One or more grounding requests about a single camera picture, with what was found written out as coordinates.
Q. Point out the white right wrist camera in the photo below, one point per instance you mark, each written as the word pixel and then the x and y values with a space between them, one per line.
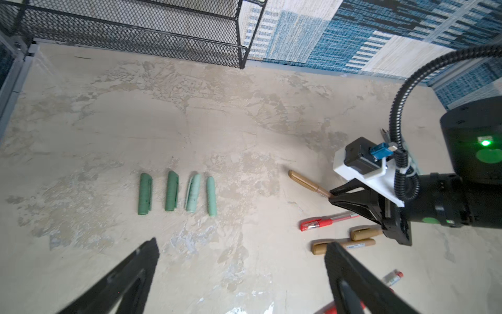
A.
pixel 371 164

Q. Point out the black wire mesh shelf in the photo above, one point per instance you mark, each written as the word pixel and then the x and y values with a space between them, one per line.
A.
pixel 209 32

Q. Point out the dark green pen cap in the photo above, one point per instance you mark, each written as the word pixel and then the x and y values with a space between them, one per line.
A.
pixel 145 194
pixel 172 191

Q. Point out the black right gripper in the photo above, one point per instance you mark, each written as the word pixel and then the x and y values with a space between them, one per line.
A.
pixel 377 209

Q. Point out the brown marker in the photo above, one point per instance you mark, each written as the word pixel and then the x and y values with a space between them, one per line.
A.
pixel 307 183
pixel 320 248
pixel 365 232

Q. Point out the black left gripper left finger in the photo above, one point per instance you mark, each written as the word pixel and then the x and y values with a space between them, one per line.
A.
pixel 125 288

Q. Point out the light green marker cap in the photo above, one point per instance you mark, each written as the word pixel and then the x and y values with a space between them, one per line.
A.
pixel 193 193
pixel 211 197

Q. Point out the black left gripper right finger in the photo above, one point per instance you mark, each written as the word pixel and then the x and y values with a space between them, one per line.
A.
pixel 355 288

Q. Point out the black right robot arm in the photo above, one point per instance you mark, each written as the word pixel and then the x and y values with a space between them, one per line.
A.
pixel 471 194

